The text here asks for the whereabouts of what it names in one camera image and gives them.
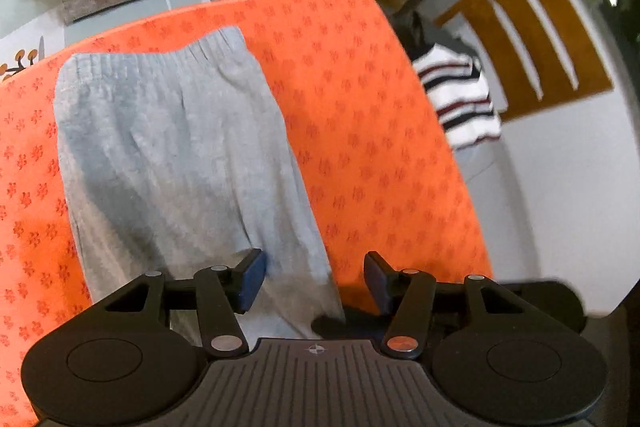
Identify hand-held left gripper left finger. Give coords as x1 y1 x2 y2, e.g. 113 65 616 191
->
92 248 268 358

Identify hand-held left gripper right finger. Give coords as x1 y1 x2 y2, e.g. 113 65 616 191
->
364 251 531 360

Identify grey pants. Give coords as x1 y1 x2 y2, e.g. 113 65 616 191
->
52 26 347 343

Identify orange patterned mat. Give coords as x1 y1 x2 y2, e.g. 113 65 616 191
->
0 0 496 427

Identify striped shirt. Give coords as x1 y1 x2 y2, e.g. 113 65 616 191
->
411 43 503 152

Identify black cloth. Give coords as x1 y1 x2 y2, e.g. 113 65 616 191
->
390 9 481 62

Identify wooden chair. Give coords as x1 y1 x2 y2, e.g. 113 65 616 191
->
434 0 615 124

